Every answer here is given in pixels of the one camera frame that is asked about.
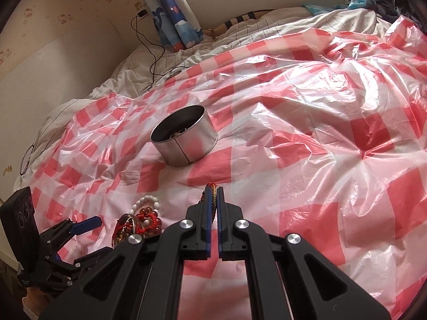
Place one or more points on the blue whale print curtain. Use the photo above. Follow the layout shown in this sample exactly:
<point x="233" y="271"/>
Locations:
<point x="173" y="13"/>

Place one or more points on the person's left hand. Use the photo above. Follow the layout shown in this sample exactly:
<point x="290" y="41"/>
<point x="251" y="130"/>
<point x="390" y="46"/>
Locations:
<point x="33" y="298"/>

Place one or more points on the red checkered plastic sheet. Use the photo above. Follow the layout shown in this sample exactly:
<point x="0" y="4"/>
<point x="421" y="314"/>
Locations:
<point x="300" y="123"/>

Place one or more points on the black phone charger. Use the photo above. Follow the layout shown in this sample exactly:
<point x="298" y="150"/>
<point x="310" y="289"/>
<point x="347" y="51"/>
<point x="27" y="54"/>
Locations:
<point x="142" y="13"/>

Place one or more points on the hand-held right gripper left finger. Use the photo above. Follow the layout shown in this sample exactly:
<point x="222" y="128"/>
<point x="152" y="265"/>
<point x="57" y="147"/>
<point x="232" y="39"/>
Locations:
<point x="210" y="208"/>

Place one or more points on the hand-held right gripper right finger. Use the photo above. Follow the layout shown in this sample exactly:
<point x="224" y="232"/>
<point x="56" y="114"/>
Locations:
<point x="220" y="208"/>

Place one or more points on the blue plastic bag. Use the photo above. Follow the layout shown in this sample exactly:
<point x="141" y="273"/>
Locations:
<point x="362" y="1"/>

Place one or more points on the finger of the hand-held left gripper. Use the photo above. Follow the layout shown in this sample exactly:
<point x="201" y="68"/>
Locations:
<point x="95" y="258"/>
<point x="87" y="224"/>

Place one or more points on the teal cloth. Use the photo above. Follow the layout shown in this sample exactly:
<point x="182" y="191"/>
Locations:
<point x="317" y="7"/>

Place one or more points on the tan striped pillow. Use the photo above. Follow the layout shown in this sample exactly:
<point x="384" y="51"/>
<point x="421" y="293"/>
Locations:
<point x="247" y="16"/>

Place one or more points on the round silver metal tin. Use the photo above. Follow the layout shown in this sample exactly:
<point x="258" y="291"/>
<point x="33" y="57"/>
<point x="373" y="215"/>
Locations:
<point x="190" y="143"/>

